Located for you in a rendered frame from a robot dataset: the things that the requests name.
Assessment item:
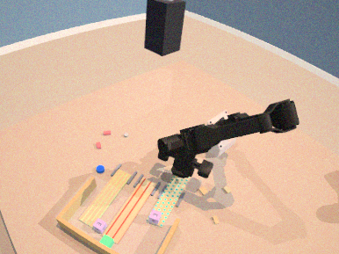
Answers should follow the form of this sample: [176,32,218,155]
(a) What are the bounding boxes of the blue round disc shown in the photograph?
[97,165,105,174]

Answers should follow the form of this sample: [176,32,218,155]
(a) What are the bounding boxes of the cream strip with teal polka dots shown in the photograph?
[155,175,189,212]

